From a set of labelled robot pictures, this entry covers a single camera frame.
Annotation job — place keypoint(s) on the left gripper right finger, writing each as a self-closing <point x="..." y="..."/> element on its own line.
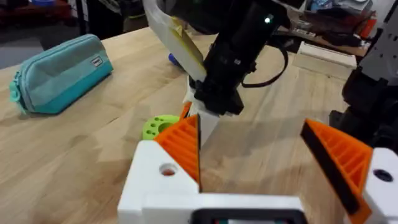
<point x="348" y="161"/>

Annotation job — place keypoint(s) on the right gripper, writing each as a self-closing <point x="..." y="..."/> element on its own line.
<point x="236" y="56"/>

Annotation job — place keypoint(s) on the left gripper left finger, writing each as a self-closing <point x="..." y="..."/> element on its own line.
<point x="149" y="186"/>

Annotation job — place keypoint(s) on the blue electric screwdriver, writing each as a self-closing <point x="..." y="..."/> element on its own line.
<point x="173" y="59"/>

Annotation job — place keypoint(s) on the teal zip bag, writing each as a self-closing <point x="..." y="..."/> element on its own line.
<point x="62" y="74"/>

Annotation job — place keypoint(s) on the flat white box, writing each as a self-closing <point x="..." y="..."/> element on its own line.
<point x="325" y="59"/>

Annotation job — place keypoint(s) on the green disc with holes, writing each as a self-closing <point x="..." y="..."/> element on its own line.
<point x="157" y="126"/>

